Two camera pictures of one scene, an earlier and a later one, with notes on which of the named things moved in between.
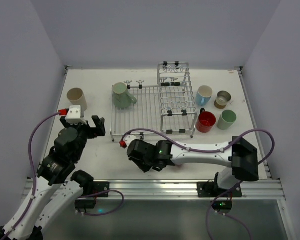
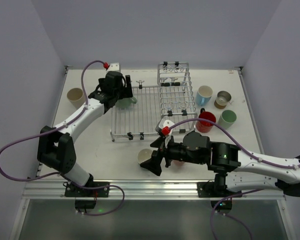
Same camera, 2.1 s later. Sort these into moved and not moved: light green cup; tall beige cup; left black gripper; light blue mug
Moved: left black gripper
Not moved: tall beige cup; light green cup; light blue mug
